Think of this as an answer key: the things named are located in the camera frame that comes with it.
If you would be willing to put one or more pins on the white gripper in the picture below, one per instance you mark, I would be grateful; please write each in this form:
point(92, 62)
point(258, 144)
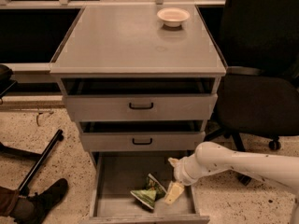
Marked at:
point(180, 171)

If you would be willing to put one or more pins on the green jalapeno chip bag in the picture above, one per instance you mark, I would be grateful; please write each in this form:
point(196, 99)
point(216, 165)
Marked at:
point(152, 192)

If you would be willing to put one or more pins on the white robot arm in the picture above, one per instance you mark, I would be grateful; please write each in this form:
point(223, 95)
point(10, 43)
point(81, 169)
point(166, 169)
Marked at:
point(210, 158)

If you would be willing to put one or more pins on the grey bottom drawer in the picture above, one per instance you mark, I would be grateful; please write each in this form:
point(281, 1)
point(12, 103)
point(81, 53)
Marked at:
point(118, 173)

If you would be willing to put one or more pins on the grey drawer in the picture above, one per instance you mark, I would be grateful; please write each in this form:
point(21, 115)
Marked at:
point(107, 99)
point(118, 173)
point(117, 135)

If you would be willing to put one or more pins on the grey middle drawer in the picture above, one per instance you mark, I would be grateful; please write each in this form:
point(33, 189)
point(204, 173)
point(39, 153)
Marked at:
point(117, 135)

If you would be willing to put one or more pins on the grey drawer cabinet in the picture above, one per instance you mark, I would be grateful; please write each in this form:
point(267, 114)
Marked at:
point(118, 40)

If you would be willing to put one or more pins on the grey top drawer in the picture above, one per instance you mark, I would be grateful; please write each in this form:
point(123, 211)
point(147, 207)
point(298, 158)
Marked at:
point(107, 99)

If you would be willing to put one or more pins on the black office chair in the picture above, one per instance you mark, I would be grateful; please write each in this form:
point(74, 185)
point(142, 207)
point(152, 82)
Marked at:
point(259, 40)

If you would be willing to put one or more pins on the black chair base leg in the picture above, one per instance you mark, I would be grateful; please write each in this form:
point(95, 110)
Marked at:
point(37, 158)

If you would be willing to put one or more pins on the black shoe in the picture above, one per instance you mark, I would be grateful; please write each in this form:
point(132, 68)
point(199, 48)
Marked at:
point(45, 201)

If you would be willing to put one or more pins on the white bowl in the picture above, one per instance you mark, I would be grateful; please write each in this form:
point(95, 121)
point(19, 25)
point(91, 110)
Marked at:
point(173, 16)

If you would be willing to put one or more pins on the person's leg brown trousers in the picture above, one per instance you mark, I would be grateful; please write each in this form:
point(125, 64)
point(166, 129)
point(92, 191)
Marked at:
point(12, 205)

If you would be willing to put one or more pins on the black chair seat left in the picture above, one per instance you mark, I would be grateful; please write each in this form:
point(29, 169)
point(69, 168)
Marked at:
point(6, 82)

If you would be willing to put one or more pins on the black middle drawer handle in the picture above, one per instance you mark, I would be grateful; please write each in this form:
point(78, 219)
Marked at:
point(142, 142)

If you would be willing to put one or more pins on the black drawer handle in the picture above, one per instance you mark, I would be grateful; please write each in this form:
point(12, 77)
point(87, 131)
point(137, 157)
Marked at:
point(142, 142)
point(148, 106)

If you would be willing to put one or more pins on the black top drawer handle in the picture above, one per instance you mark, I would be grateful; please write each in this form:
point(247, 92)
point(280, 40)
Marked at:
point(148, 106)

